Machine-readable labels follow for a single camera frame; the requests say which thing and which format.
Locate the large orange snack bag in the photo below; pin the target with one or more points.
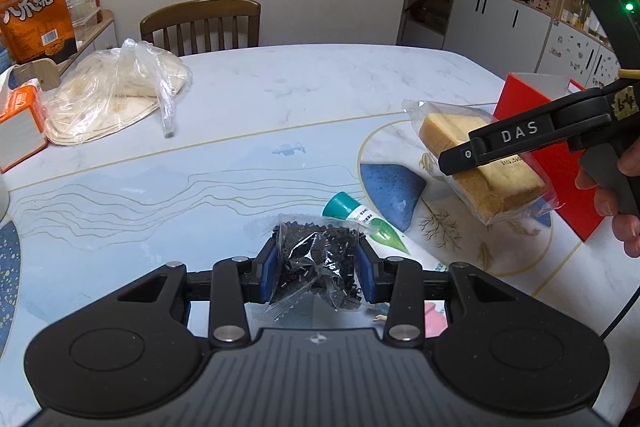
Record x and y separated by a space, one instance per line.
34 29

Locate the orange white tissue box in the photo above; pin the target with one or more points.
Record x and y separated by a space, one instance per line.
22 126

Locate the white wall cabinets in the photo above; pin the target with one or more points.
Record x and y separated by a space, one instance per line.
507 36

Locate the bag of flatbreads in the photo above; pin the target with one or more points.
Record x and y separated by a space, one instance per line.
113 89

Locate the wooden chair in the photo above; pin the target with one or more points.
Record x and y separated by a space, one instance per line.
203 26

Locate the white cooling gel tube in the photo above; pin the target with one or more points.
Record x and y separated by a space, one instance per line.
384 238

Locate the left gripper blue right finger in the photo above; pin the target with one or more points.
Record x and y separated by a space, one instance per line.
369 270

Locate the clear plastic container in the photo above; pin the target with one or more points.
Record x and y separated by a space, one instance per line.
83 15

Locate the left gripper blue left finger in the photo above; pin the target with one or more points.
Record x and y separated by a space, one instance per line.
265 271

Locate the black beads plastic bag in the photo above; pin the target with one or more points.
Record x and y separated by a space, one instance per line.
316 257

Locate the red white cardboard box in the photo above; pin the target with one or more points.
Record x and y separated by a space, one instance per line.
523 92

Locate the toast bread slice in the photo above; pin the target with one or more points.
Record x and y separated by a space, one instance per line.
510 187

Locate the black camera box green light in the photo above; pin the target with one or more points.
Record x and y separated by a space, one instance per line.
620 22

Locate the red lid jar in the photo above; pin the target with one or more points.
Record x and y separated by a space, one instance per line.
93 1

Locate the person right hand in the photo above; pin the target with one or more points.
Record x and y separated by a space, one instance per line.
624 227

